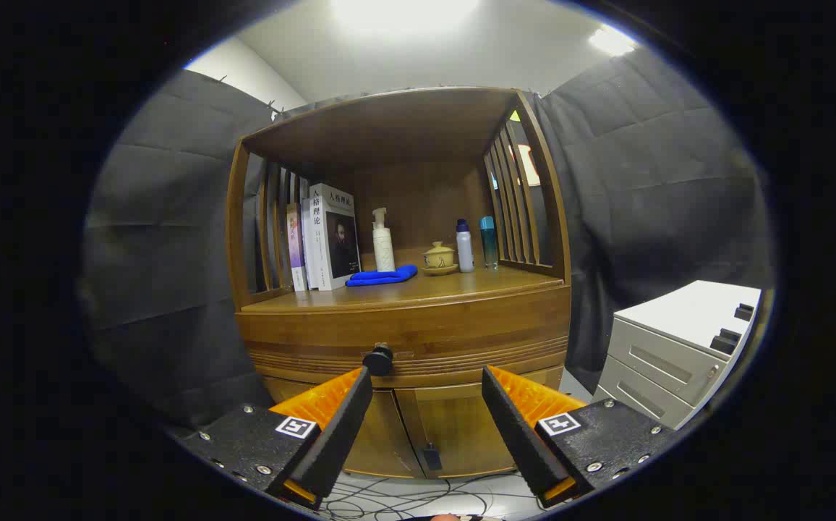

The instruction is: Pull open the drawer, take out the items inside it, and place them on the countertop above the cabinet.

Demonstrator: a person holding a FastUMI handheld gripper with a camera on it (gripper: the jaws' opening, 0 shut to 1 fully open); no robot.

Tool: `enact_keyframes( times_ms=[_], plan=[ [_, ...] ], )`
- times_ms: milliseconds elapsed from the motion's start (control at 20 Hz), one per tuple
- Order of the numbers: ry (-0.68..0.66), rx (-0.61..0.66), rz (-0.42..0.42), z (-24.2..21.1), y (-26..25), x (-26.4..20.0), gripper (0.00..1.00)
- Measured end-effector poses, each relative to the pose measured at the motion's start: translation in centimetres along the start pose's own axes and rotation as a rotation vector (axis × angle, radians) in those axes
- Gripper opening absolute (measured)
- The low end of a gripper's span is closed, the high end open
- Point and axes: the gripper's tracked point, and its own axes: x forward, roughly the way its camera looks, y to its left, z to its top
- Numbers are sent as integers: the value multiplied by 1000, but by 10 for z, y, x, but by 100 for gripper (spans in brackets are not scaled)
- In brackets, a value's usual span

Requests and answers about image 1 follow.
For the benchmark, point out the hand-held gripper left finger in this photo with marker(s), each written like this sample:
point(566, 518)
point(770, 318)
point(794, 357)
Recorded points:
point(338, 434)

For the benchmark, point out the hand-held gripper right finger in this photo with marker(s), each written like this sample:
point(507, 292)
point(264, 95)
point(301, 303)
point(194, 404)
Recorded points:
point(519, 434)

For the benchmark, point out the black drawer knob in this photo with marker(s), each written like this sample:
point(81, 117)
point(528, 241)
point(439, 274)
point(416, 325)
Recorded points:
point(378, 359)

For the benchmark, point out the wooden drawer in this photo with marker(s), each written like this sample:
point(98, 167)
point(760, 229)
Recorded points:
point(461, 329)

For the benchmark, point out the wooden cabinet door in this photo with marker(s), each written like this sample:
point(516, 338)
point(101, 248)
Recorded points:
point(382, 441)
point(454, 427)

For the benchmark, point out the wooden countertop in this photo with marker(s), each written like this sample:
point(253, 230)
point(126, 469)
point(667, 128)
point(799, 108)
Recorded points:
point(461, 286)

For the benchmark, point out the white filing cabinet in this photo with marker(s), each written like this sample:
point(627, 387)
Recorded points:
point(678, 311)

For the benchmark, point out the wooden cabinet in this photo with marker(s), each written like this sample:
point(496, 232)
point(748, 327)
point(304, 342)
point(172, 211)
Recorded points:
point(425, 188)

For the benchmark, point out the blue folded cloth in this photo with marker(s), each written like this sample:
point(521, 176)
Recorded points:
point(382, 276)

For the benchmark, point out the yellow saucer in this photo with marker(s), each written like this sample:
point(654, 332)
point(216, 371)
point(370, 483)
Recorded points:
point(440, 271)

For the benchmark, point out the white bottle with blue cap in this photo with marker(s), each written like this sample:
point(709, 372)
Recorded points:
point(465, 253)

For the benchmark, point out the white pump bottle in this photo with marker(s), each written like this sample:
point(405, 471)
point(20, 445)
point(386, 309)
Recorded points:
point(383, 250)

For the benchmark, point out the purple book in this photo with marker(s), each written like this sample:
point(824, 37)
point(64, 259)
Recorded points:
point(295, 246)

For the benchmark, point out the teal bottle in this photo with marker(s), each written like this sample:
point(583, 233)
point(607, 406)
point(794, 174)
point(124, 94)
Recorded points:
point(488, 242)

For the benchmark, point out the white portrait book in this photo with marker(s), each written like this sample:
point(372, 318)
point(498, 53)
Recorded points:
point(335, 239)

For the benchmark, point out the yellow lidded teacup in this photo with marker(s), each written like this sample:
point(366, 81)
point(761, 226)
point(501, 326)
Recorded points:
point(438, 255)

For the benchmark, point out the black backdrop cloth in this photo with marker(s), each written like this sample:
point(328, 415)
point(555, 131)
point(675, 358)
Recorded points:
point(165, 253)

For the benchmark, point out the ceiling light panel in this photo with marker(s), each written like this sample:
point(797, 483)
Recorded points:
point(612, 40)
point(403, 11)

